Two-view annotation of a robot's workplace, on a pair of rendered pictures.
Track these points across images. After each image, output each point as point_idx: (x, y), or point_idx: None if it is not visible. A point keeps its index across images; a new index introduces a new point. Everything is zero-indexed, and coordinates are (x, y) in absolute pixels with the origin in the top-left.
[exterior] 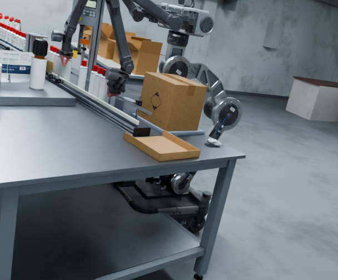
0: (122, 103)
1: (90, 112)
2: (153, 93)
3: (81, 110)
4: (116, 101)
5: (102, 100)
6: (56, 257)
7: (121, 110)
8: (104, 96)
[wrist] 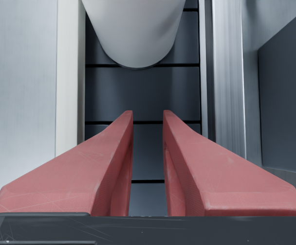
0: None
1: (43, 88)
2: None
3: None
4: None
5: (70, 134)
6: None
7: (277, 152)
8: (133, 43)
